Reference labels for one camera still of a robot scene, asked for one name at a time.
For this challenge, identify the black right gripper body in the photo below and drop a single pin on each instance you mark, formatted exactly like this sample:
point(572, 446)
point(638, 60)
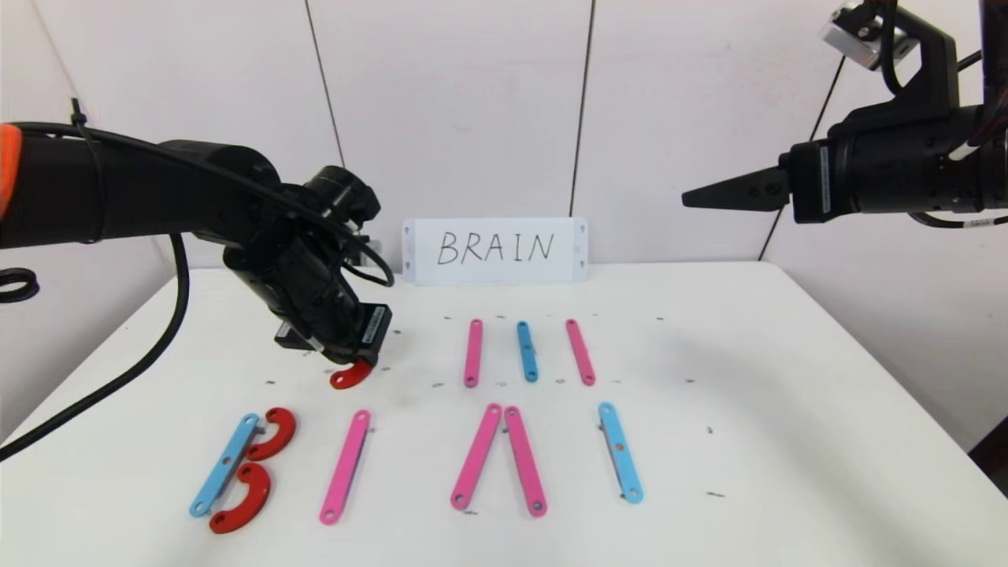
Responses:
point(817, 183)

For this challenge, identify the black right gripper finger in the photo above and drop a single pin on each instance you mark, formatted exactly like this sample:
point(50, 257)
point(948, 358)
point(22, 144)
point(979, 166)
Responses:
point(748, 193)

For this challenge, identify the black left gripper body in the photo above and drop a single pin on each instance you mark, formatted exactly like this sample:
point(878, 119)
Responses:
point(372, 328)

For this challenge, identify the small red curved piece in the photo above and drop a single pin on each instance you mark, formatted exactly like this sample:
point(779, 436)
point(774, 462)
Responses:
point(350, 376)

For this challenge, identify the long pink bar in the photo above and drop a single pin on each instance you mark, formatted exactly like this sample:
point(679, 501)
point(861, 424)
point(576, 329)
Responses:
point(476, 457)
point(345, 467)
point(473, 353)
point(525, 461)

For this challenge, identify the white BRAIN sign card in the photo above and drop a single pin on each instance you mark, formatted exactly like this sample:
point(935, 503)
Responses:
point(496, 250)

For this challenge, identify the large red curved piece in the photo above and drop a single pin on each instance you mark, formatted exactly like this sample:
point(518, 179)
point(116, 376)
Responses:
point(282, 435)
point(256, 498)

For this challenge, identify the short dark blue bar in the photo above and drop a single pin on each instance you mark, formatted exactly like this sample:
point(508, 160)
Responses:
point(527, 352)

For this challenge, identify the long light blue bar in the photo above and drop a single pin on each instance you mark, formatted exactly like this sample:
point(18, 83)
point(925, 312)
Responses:
point(226, 465)
point(620, 453)

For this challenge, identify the short pink bar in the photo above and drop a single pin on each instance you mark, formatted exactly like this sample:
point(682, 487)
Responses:
point(580, 352)

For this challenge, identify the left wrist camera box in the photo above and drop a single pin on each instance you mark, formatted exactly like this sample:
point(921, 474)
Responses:
point(293, 337)

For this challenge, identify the black right camera bracket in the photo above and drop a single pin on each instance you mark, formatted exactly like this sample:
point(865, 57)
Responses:
point(937, 71)

